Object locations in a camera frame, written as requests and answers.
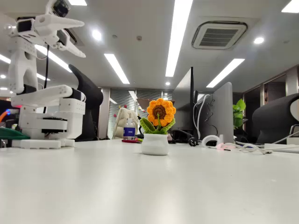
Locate crochet sunflower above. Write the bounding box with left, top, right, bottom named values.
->
left=139, top=98, right=177, bottom=156

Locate ceiling air conditioner vent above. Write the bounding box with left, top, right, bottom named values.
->
left=191, top=21, right=248, bottom=50
left=57, top=29, right=78, bottom=45

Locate long ceiling strip light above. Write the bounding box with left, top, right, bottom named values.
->
left=281, top=0, right=299, bottom=14
left=104, top=53, right=130, bottom=84
left=206, top=58, right=245, bottom=88
left=35, top=44, right=73, bottom=73
left=165, top=0, right=194, bottom=77
left=67, top=0, right=87, bottom=7

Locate beige padded jacket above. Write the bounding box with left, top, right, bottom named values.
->
left=113, top=107, right=141, bottom=140

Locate clear water bottle blue label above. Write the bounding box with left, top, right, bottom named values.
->
left=123, top=118, right=136, bottom=140

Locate black thin computer monitor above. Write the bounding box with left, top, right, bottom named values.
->
left=172, top=66, right=199, bottom=140

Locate grey desk partition panel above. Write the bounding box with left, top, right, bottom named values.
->
left=198, top=81, right=235, bottom=144

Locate green leafy plant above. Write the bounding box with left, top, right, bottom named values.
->
left=233, top=98, right=247, bottom=130

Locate pink ribbon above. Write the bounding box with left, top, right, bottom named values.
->
left=216, top=142, right=236, bottom=151

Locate black mesh office chair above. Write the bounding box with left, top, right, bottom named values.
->
left=251, top=93, right=299, bottom=144

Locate white power strip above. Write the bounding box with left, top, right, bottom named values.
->
left=263, top=143, right=299, bottom=154

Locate small camera on white mount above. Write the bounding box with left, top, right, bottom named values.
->
left=49, top=0, right=71, bottom=17

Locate black camera cable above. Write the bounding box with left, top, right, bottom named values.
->
left=43, top=44, right=51, bottom=115

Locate orange cable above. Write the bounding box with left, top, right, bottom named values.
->
left=0, top=109, right=11, bottom=122

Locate white cable bundle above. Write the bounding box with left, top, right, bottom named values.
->
left=192, top=94, right=211, bottom=140

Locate black power cable with plug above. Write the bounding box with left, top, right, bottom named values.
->
left=170, top=129, right=199, bottom=147

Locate white cable management box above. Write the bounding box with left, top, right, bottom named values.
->
left=286, top=124, right=299, bottom=145

